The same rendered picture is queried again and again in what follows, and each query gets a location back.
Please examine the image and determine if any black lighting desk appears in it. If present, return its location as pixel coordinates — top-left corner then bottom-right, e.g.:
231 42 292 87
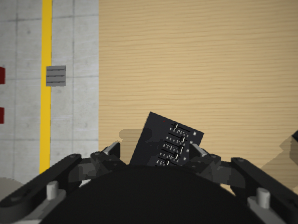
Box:
129 111 204 166

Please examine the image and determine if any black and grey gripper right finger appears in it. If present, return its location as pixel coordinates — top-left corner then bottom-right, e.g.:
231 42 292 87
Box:
173 144 298 224

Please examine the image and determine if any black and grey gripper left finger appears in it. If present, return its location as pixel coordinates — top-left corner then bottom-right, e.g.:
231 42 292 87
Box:
0 142 135 224

